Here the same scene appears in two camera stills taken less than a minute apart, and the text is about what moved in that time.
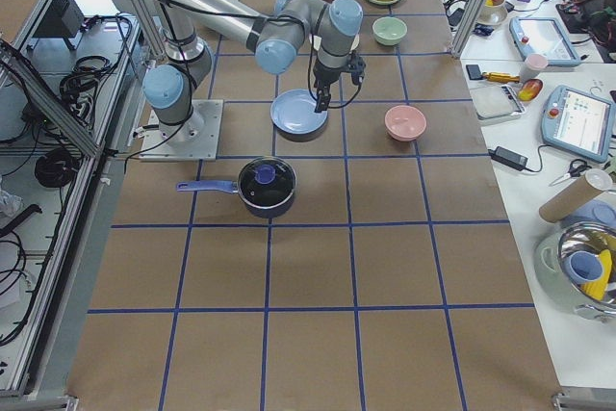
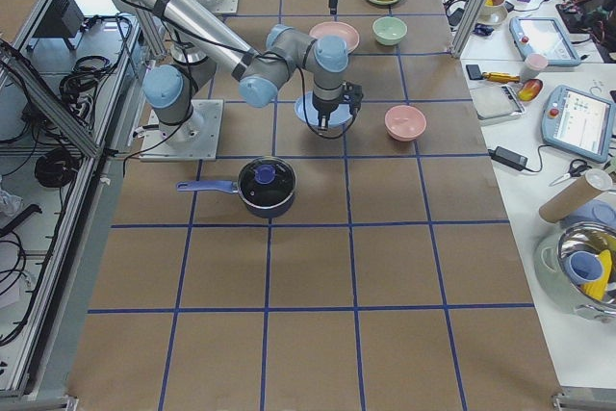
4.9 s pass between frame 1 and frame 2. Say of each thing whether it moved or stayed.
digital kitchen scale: stayed
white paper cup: stayed
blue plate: moved
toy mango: stayed
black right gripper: moved
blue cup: stayed
